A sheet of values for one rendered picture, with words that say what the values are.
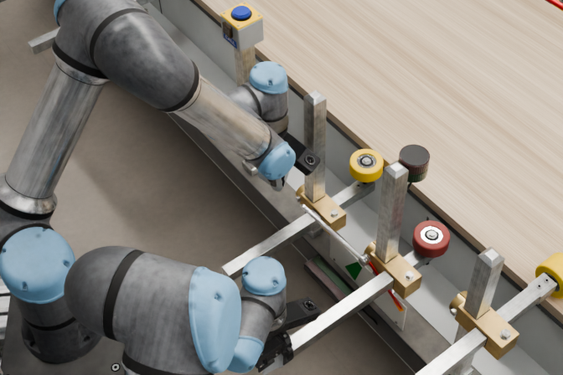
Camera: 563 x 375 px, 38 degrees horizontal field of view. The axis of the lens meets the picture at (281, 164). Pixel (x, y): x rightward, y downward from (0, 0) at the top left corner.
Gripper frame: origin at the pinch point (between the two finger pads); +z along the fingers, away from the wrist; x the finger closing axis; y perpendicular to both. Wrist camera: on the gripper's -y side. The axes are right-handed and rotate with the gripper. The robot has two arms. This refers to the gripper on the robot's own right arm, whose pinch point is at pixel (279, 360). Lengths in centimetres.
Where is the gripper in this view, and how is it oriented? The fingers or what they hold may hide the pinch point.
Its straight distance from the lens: 172.3
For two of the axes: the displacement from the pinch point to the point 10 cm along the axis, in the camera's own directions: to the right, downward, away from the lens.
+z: 0.3, 6.5, 7.6
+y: -7.9, 4.7, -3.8
